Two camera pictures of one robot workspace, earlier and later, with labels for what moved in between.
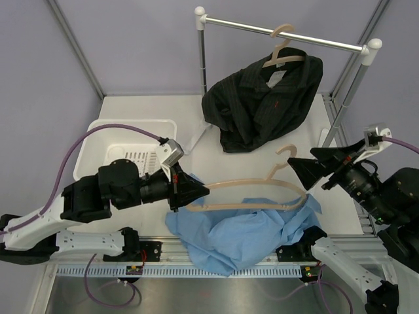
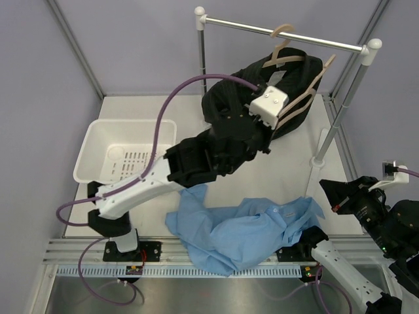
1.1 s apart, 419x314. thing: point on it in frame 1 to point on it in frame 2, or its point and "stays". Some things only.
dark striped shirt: [254, 105] stays
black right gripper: [309, 171] to [343, 195]
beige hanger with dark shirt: [275, 60] stays
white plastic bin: [119, 144] stays
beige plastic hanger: [268, 179] to [275, 59]
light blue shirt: [220, 239] stays
